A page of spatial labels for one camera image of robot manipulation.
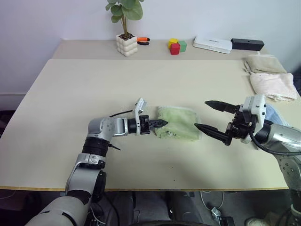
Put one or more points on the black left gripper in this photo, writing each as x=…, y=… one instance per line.
x=145, y=126

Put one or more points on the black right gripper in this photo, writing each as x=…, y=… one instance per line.
x=242, y=127

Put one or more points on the green fluffy towel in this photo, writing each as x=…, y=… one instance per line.
x=178, y=124

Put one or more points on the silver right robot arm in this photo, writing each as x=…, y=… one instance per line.
x=284, y=139

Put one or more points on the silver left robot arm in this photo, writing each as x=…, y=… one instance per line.
x=103, y=131

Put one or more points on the light blue cloth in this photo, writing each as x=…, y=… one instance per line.
x=274, y=116

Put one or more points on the pink folded towel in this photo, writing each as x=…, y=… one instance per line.
x=272, y=86

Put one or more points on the beige folded towel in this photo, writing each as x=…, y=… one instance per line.
x=263, y=63

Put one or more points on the white flat box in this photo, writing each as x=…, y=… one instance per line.
x=211, y=44

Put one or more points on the red wooden block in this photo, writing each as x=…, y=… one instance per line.
x=175, y=49

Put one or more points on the green wooden block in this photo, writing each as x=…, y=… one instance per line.
x=183, y=46

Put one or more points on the black oblong box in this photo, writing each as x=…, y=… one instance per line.
x=247, y=44

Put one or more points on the white bubble plant pot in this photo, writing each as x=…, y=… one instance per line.
x=127, y=47

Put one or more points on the yellow wooden block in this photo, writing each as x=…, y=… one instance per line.
x=172, y=41

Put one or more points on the orange and black pliers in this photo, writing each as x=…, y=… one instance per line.
x=142, y=41

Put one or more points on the dark grey rounded shape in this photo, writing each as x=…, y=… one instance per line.
x=183, y=207

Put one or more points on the grey power plug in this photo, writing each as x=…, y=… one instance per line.
x=216, y=212

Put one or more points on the white shoe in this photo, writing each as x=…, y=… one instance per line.
x=255, y=222

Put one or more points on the green leafy plant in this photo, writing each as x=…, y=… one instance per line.
x=127, y=10

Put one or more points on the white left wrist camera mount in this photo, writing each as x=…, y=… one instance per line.
x=140, y=106

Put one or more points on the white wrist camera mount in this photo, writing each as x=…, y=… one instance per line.
x=140, y=106
x=257, y=110

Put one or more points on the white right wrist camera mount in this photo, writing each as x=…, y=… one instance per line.
x=257, y=110

